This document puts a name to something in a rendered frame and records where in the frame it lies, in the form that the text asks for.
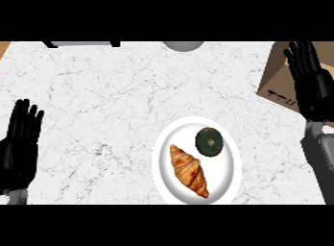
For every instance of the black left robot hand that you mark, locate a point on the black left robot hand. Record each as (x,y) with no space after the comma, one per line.
(15,150)

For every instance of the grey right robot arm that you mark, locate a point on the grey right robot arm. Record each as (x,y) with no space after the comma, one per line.
(326,166)

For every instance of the brown cardboard box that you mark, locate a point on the brown cardboard box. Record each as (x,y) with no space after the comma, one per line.
(288,80)

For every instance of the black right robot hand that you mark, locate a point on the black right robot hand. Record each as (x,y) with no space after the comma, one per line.
(316,86)

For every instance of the golden brown croissant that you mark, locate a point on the golden brown croissant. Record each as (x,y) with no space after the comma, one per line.
(189,169)

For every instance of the dark green round fruit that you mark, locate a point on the dark green round fruit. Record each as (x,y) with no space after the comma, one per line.
(210,142)

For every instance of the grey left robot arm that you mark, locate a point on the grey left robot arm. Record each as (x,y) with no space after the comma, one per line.
(17,196)

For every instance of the grey round object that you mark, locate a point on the grey round object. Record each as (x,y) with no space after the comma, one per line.
(183,45)

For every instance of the grey and black appliance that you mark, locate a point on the grey and black appliance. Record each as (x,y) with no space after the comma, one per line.
(83,44)

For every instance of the white oval plate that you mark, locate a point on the white oval plate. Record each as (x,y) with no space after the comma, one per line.
(196,160)

